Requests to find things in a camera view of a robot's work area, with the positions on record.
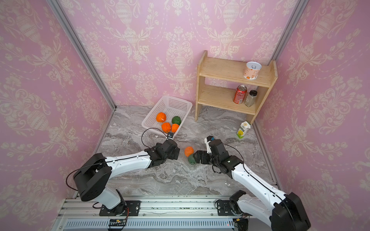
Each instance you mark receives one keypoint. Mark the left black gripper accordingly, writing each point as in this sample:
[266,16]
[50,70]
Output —
[174,156]

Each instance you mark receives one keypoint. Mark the clear clamshell container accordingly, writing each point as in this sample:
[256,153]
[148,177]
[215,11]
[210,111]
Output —
[182,156]

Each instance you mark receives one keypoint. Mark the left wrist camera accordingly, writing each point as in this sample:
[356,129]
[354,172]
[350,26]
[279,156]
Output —
[170,135]

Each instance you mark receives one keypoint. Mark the white plastic basket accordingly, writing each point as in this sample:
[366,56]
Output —
[171,107]

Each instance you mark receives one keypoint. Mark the white orange cup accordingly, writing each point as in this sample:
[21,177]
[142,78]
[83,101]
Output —
[252,70]

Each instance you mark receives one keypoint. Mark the red soda can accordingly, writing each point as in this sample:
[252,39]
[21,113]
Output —
[240,94]

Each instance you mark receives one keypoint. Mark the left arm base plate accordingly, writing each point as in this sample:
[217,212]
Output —
[130,209]

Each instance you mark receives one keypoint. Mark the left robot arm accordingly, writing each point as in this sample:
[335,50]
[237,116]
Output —
[91,179]

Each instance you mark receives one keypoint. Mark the peeled orange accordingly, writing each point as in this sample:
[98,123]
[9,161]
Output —
[161,117]
[166,127]

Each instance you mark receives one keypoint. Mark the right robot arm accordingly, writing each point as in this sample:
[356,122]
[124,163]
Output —
[277,209]

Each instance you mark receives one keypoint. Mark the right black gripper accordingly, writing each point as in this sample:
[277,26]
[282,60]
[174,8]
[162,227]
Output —
[199,156]

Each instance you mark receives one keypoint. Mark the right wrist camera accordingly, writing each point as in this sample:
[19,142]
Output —
[207,141]

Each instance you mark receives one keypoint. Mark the aluminium frame rail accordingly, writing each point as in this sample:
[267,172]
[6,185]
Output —
[157,213]

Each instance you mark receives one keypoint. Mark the container green fruit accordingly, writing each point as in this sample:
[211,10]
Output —
[191,160]
[176,120]

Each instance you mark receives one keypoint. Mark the green white juice carton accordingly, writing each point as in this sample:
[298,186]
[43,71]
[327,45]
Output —
[244,128]

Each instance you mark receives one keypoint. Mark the glass spice jar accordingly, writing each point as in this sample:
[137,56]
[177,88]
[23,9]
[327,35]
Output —
[250,99]

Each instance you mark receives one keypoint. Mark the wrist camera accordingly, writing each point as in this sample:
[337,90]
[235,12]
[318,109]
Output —
[207,141]
[170,135]

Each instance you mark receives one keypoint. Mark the container orange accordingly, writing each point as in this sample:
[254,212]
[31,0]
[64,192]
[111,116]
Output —
[188,151]
[175,127]

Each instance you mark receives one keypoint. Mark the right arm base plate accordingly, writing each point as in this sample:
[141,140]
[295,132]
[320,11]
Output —
[228,208]

